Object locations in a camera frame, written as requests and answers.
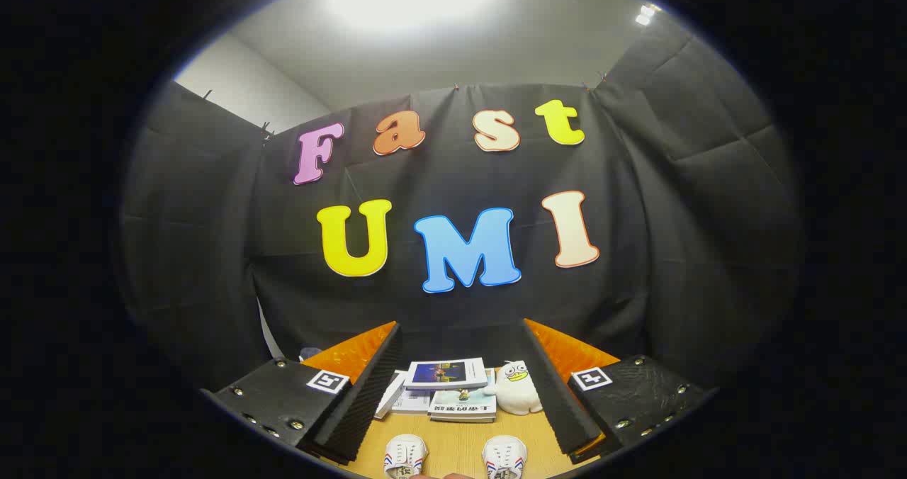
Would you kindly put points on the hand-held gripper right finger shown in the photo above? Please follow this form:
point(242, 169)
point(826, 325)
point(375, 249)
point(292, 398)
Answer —
point(560, 394)

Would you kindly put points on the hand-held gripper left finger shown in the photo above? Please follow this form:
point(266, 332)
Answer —
point(365, 394)

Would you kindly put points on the white striped canvas shoe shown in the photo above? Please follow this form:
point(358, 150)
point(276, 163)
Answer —
point(405, 454)
point(504, 456)

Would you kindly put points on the white portrait cover book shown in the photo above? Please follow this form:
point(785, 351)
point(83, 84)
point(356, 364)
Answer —
point(391, 394)

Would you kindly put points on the white duck plush toy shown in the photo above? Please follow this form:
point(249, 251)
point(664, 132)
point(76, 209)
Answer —
point(516, 390)

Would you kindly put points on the thin white lettered book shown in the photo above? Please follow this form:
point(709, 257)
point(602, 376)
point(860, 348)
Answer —
point(413, 401)

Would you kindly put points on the blue night picture book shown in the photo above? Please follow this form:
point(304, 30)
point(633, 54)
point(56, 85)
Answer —
point(446, 374)

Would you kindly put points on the thick pale green book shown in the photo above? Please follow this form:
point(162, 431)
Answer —
point(464, 404)

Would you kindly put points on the small ceiling light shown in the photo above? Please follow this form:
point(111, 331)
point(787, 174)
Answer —
point(644, 14)

